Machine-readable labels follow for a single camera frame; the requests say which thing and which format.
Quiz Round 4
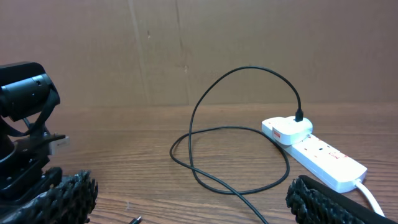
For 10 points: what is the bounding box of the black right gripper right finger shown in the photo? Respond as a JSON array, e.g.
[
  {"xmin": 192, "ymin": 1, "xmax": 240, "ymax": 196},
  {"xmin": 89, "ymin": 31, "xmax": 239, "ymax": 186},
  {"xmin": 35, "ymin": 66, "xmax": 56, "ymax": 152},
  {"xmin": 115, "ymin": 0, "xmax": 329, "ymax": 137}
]
[{"xmin": 285, "ymin": 175, "xmax": 397, "ymax": 224}]

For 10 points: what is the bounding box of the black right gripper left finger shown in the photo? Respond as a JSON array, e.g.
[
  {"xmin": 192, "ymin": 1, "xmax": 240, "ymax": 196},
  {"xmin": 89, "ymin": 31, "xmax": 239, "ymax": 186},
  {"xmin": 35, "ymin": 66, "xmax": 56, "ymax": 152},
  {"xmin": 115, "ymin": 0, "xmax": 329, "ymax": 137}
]
[{"xmin": 1, "ymin": 170, "xmax": 98, "ymax": 224}]

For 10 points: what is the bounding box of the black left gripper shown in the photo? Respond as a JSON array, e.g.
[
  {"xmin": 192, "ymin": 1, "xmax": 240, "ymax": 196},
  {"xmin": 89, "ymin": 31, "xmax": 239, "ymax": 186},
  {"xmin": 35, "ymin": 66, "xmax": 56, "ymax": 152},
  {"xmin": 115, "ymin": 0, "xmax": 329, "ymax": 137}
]
[{"xmin": 1, "ymin": 134, "xmax": 66, "ymax": 205}]

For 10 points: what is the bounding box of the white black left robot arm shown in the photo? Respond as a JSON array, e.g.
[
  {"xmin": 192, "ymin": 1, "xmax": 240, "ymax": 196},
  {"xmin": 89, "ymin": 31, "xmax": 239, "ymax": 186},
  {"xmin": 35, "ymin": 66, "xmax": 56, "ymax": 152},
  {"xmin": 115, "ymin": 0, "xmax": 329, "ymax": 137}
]
[{"xmin": 1, "ymin": 62, "xmax": 66, "ymax": 209}]

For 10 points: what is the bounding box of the white USB charger adapter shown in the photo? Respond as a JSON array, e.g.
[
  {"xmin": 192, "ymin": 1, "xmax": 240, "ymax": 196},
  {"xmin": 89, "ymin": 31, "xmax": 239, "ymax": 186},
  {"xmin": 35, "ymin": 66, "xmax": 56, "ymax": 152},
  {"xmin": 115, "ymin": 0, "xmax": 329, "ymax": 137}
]
[{"xmin": 272, "ymin": 116, "xmax": 313, "ymax": 146}]

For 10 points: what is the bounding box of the white power strip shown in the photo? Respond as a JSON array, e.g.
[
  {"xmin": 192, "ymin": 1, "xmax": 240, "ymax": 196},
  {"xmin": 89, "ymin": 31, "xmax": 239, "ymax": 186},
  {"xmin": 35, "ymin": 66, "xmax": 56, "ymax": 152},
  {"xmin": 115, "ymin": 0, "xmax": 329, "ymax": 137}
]
[{"xmin": 262, "ymin": 117, "xmax": 368, "ymax": 193}]

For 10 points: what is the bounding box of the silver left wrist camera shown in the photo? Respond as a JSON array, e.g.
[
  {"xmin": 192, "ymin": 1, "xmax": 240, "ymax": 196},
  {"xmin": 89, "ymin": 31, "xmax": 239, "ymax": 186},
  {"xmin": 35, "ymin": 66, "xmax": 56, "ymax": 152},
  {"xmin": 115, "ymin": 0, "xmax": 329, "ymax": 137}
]
[{"xmin": 49, "ymin": 136, "xmax": 70, "ymax": 155}]

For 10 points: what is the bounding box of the white power strip cord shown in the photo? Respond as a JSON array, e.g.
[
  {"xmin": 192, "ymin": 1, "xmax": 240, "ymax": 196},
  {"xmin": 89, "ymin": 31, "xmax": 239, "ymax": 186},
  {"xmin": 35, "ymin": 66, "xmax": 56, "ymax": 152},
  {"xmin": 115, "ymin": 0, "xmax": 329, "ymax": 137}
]
[{"xmin": 354, "ymin": 179, "xmax": 386, "ymax": 218}]

